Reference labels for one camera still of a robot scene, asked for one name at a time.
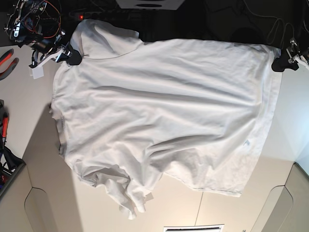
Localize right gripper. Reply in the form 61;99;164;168
30;34;83;65

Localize white t-shirt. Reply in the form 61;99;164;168
51;19;282;219

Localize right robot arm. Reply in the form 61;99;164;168
4;0;82;69

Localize power strip with red light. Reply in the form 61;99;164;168
69;11;132;21

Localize orange grey pliers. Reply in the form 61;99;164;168
0;48;19;81

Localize white speaker box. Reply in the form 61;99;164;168
116;0;184;10

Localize white cable on floor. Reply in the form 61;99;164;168
236;0;297;46

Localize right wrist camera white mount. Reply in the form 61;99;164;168
29;42;72;79

